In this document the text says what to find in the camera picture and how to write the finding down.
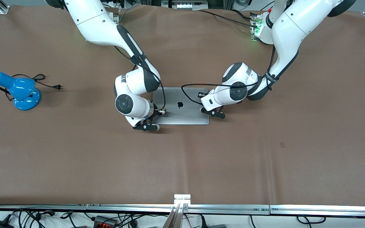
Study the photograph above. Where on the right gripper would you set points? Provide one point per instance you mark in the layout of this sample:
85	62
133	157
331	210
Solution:
158	111

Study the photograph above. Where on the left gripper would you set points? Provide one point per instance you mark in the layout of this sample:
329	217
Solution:
200	94

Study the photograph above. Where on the silver grey laptop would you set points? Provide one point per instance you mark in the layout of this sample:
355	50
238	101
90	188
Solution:
182	114

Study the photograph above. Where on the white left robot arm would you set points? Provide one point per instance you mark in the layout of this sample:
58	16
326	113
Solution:
296	28

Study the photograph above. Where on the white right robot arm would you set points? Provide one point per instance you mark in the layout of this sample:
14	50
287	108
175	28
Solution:
90	23

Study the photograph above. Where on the brown table mat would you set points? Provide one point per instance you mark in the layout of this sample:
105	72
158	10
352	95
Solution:
106	158

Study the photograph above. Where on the white power strip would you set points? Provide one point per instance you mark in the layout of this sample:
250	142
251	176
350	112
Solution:
185	5

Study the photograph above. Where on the grey adapter with orange clips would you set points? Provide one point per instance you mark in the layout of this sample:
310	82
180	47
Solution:
105	220

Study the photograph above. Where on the blue desk lamp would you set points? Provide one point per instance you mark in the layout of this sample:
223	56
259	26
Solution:
24	93

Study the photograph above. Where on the aluminium corner profile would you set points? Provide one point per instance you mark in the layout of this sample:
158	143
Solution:
2	8

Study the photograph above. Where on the black power adapter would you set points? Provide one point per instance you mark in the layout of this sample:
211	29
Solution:
0	224

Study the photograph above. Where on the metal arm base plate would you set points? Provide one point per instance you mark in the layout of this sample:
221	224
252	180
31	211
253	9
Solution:
116	17
252	30

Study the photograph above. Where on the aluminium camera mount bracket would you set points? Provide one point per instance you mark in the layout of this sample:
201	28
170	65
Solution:
182	200

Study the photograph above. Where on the aluminium edge rail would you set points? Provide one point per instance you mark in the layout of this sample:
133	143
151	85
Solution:
227	209
328	210
33	207

